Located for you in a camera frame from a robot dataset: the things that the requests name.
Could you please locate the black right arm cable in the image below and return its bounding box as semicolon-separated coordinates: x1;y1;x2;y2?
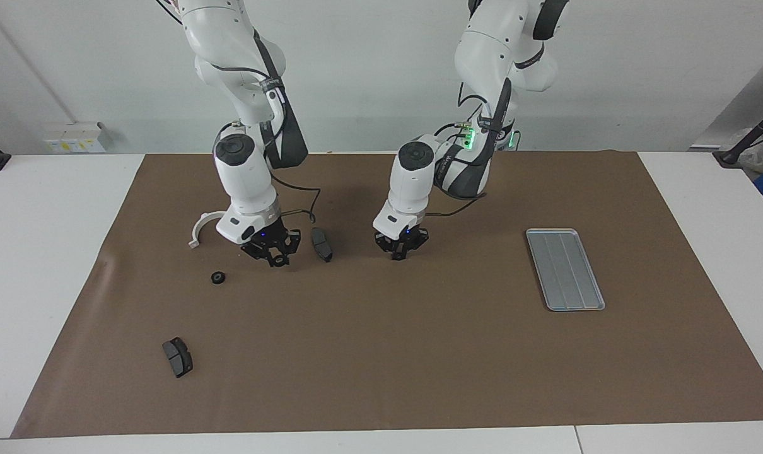
271;173;322;237

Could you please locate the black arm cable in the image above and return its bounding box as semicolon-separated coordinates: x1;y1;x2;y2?
271;173;322;237
422;192;488;219

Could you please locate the silver metal tray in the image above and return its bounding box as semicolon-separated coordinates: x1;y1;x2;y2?
525;228;606;312

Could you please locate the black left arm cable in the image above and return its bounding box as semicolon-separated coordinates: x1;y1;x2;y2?
422;192;488;219

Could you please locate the white curved plastic bracket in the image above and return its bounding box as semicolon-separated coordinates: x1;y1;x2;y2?
188;212;228;249

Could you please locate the dark grey brake pad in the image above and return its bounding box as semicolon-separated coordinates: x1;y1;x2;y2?
161;337;194;378
311;228;334;263

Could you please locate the black stand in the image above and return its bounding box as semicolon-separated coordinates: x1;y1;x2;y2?
713;100;763;168

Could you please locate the white wall socket box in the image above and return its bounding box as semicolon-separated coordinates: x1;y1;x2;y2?
43;123;108;154

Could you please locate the clear plastic bag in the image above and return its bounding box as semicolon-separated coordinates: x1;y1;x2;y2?
731;128;763;174

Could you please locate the brown table mat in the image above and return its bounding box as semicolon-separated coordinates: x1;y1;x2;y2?
11;150;763;439

